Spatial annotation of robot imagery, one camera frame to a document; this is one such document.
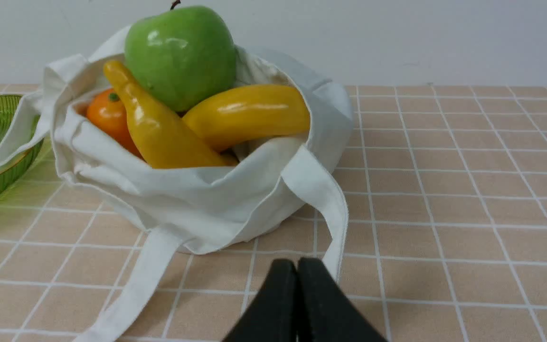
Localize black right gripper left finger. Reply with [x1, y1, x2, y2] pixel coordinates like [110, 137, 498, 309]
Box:
[223, 258, 298, 342]

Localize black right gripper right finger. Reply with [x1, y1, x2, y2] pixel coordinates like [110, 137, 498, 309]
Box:
[297, 257, 386, 342]

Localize yellow plastic banana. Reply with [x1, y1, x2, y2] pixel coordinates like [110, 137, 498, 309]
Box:
[182, 84, 311, 152]
[104, 60, 238, 169]

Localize white cloth tote bag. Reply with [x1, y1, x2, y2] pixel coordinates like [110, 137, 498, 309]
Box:
[0, 26, 354, 342]

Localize orange plastic tangerine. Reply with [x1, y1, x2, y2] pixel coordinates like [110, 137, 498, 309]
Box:
[85, 88, 142, 159]

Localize green plastic apple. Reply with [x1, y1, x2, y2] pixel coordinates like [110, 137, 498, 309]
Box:
[124, 6, 236, 112]

